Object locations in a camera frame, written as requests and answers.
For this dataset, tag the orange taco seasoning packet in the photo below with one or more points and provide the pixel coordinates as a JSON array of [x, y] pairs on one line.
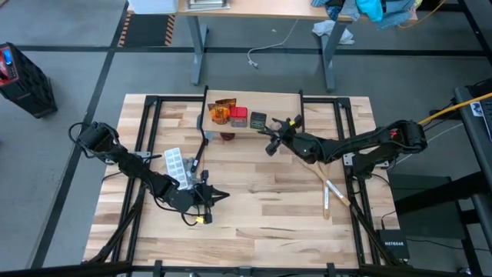
[[219, 114], [227, 102]]

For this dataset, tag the clear ice cube tray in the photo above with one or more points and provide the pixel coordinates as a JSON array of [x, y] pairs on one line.
[[176, 167]]

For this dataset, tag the black network switch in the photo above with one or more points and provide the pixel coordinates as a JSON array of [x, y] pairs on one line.
[[393, 243]]

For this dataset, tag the black red computer tower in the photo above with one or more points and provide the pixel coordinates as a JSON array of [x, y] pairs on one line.
[[27, 81]]

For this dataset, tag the blue cloth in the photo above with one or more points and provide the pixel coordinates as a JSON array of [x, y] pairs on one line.
[[348, 9]]

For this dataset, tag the white cloth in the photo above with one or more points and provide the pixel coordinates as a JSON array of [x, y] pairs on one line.
[[332, 31]]

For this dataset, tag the dark green spice tin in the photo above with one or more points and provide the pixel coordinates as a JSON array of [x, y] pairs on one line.
[[258, 120]]

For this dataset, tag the black floor box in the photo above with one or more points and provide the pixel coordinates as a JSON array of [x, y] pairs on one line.
[[423, 207]]

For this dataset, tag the grey blue garment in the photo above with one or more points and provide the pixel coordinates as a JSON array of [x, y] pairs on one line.
[[396, 13]]

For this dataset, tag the white storage box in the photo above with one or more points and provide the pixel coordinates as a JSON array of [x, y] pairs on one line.
[[153, 5]]

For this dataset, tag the teal cloth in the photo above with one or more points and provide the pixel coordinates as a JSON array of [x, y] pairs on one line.
[[369, 9]]

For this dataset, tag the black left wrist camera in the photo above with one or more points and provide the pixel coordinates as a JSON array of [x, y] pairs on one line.
[[205, 175]]

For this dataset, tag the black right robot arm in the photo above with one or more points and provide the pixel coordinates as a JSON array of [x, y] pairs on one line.
[[365, 142]]

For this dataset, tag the black aluminium table frame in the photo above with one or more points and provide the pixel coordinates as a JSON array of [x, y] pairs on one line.
[[180, 99]]

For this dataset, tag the wooden forked spatula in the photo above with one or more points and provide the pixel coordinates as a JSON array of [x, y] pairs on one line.
[[326, 204]]

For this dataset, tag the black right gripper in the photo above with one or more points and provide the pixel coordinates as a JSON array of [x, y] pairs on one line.
[[294, 139]]

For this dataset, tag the dark red apple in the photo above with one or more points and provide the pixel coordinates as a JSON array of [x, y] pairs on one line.
[[227, 136]]

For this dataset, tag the smoked paprika tin red lid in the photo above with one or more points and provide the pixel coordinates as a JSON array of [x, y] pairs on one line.
[[238, 115]]

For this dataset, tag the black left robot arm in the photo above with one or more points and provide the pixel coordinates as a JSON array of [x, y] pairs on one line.
[[134, 165]]

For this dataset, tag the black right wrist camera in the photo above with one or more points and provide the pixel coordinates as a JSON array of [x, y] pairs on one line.
[[272, 147]]

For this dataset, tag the small glass spice jar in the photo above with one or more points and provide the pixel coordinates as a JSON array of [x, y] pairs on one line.
[[274, 127]]

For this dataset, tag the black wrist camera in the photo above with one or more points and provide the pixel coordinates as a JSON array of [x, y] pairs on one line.
[[205, 175], [272, 147]]

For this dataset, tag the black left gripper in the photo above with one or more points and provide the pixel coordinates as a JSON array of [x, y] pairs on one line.
[[203, 195]]

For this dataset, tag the wooden desk grey legs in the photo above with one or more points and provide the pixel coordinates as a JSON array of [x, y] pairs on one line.
[[269, 9]]

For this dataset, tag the wooden slotted spatula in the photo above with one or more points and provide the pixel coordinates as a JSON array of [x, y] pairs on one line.
[[336, 190]]

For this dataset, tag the grey flat stack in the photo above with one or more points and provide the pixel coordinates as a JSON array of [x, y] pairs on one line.
[[207, 4]]

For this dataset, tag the black hazard striped mat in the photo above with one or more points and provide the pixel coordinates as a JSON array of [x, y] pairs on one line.
[[146, 31]]

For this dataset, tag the black side desk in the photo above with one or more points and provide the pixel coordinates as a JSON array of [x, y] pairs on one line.
[[467, 127]]

